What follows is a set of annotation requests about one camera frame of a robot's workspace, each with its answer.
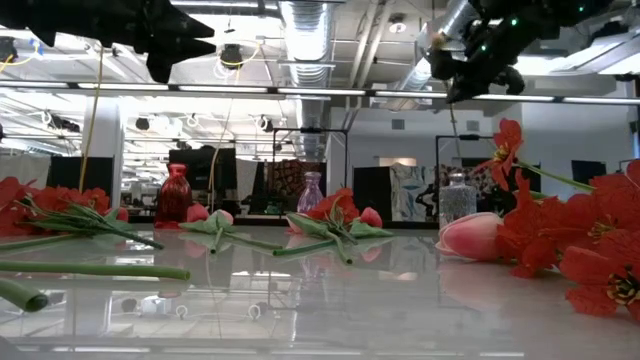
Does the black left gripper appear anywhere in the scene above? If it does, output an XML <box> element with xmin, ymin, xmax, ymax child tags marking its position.
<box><xmin>107</xmin><ymin>0</ymin><xmax>217</xmax><ymax>84</ymax></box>

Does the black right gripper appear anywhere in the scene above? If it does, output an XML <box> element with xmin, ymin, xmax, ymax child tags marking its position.
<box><xmin>428</xmin><ymin>12</ymin><xmax>562</xmax><ymax>104</ymax></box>

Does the pink artificial tulip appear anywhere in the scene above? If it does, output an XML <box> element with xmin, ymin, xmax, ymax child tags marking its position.
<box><xmin>272</xmin><ymin>212</ymin><xmax>337</xmax><ymax>258</ymax></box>
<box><xmin>434</xmin><ymin>211</ymin><xmax>506</xmax><ymax>262</ymax></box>
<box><xmin>207</xmin><ymin>208</ymin><xmax>236</xmax><ymax>255</ymax></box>
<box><xmin>0</xmin><ymin>276</ymin><xmax>50</xmax><ymax>314</ymax></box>

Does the red artificial flower bunch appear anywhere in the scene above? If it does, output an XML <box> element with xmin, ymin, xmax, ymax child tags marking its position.
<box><xmin>299</xmin><ymin>187</ymin><xmax>364</xmax><ymax>266</ymax></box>
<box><xmin>477</xmin><ymin>118</ymin><xmax>640</xmax><ymax>324</ymax></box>
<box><xmin>0</xmin><ymin>175</ymin><xmax>166</xmax><ymax>251</ymax></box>

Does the long green stem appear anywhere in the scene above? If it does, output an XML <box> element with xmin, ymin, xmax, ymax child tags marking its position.
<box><xmin>0</xmin><ymin>259</ymin><xmax>192</xmax><ymax>282</ymax></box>

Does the clear glass vase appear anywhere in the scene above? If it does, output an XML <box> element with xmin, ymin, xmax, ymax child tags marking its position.
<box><xmin>438</xmin><ymin>172</ymin><xmax>478</xmax><ymax>230</ymax></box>

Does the red glass vase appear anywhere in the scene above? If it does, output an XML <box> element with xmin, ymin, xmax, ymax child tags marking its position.
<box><xmin>154</xmin><ymin>163</ymin><xmax>194</xmax><ymax>230</ymax></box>

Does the purple glass vase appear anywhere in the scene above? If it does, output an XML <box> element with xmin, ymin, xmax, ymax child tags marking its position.
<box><xmin>296</xmin><ymin>171</ymin><xmax>325</xmax><ymax>215</ymax></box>

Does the black ceiling dome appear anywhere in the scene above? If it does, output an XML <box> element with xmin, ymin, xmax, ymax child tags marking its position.
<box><xmin>219</xmin><ymin>43</ymin><xmax>245</xmax><ymax>70</ymax></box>

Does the round ceiling spotlight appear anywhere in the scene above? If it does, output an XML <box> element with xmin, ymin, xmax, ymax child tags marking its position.
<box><xmin>387</xmin><ymin>13</ymin><xmax>409</xmax><ymax>36</ymax></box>

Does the white blue patterned cloth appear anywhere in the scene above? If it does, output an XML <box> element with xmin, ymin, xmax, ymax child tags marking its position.
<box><xmin>390</xmin><ymin>163</ymin><xmax>439</xmax><ymax>223</ymax></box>

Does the black monitor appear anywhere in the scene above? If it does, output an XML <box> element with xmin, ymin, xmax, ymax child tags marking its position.
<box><xmin>168</xmin><ymin>147</ymin><xmax>239</xmax><ymax>191</ymax></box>
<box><xmin>571</xmin><ymin>159</ymin><xmax>609</xmax><ymax>185</ymax></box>

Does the long white light strip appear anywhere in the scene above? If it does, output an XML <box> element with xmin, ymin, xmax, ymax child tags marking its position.
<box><xmin>0</xmin><ymin>81</ymin><xmax>640</xmax><ymax>107</ymax></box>

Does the black partition panel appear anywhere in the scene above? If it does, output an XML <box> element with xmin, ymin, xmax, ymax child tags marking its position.
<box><xmin>353</xmin><ymin>166</ymin><xmax>394</xmax><ymax>223</ymax></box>
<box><xmin>47</xmin><ymin>156</ymin><xmax>115</xmax><ymax>194</ymax></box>

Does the brown patterned cloth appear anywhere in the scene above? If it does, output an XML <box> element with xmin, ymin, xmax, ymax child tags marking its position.
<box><xmin>267</xmin><ymin>159</ymin><xmax>326</xmax><ymax>214</ymax></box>

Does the smooth silver air duct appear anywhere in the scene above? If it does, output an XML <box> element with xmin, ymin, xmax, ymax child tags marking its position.
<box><xmin>387</xmin><ymin>0</ymin><xmax>476</xmax><ymax>111</ymax></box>

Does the black metal frame stand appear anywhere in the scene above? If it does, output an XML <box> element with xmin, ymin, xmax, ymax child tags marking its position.
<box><xmin>272</xmin><ymin>127</ymin><xmax>350</xmax><ymax>216</ymax></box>
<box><xmin>435</xmin><ymin>133</ymin><xmax>506</xmax><ymax>216</ymax></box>

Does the ribbed silver air duct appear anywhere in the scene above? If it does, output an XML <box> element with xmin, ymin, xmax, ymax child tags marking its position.
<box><xmin>278</xmin><ymin>0</ymin><xmax>335</xmax><ymax>161</ymax></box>

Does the yellow cable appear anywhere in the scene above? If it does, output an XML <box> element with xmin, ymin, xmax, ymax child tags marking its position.
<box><xmin>77</xmin><ymin>44</ymin><xmax>105</xmax><ymax>194</ymax></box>

